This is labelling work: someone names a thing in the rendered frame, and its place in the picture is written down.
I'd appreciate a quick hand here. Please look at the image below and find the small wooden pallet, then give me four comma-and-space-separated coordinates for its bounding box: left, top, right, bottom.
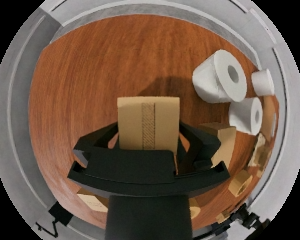
246, 133, 266, 166

